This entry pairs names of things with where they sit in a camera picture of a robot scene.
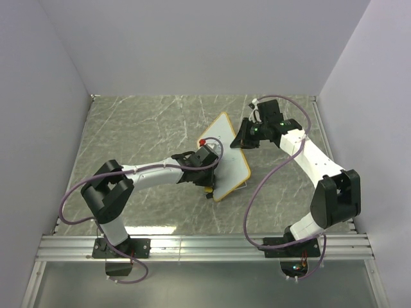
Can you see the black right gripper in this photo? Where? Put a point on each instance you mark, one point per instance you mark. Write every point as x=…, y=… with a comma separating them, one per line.
x=241, y=140

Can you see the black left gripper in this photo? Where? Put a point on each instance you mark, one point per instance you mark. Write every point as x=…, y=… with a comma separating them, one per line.
x=210, y=181

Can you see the yellow-framed whiteboard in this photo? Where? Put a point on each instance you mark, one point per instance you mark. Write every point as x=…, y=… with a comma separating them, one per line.
x=233, y=171

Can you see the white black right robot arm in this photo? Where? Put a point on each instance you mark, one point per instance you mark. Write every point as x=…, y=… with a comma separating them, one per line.
x=337, y=196

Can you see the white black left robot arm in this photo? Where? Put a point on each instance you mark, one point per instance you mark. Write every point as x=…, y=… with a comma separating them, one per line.
x=107, y=196

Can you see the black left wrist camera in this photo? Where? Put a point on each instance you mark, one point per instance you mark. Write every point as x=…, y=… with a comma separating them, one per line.
x=204, y=156

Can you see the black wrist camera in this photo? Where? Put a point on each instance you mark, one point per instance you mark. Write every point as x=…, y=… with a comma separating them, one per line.
x=269, y=112
x=204, y=156

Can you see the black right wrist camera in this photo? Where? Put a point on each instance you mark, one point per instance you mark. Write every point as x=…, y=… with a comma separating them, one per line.
x=269, y=112

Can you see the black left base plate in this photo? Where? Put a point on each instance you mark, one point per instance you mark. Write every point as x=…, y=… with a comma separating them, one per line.
x=138, y=248

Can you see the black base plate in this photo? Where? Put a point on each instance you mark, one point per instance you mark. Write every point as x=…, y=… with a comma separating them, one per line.
x=308, y=248
x=138, y=248

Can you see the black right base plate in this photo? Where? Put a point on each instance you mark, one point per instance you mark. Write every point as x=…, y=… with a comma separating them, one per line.
x=308, y=248

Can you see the aluminium mounting rail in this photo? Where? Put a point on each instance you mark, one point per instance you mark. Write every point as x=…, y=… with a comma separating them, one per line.
x=198, y=248

